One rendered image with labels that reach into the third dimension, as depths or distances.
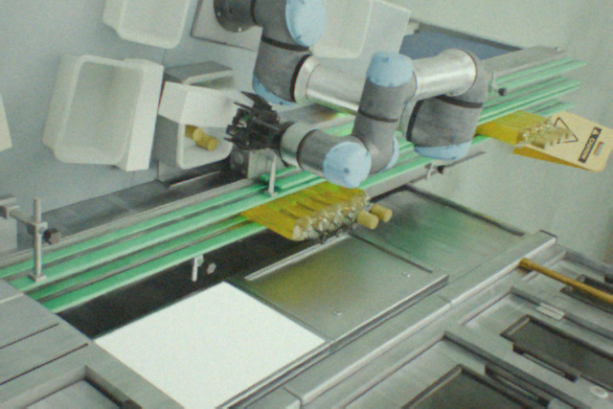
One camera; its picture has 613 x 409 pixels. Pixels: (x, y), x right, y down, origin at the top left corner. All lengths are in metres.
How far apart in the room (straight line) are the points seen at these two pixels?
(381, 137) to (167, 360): 0.63
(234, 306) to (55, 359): 0.81
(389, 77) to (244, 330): 0.68
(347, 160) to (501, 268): 0.99
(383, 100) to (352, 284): 0.73
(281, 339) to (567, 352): 0.68
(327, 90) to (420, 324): 0.58
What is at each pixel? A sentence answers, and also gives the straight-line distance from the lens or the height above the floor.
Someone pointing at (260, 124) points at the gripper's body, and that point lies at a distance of 1.47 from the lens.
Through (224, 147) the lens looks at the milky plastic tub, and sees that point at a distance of 2.08.
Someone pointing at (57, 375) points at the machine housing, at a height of 1.43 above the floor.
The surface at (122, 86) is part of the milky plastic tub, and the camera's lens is 1.87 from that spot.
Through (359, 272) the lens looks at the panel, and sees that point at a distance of 2.12.
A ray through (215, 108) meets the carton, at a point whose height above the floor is 1.11.
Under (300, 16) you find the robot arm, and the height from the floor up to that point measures 0.99.
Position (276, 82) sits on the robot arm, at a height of 0.96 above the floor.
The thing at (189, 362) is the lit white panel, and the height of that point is 1.17.
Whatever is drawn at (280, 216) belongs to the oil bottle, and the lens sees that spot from 2.01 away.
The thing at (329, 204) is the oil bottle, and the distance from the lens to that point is 2.08.
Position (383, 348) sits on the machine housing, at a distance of 1.87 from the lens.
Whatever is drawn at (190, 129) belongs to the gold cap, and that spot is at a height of 0.80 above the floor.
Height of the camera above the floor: 2.18
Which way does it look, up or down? 35 degrees down
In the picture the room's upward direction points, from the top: 114 degrees clockwise
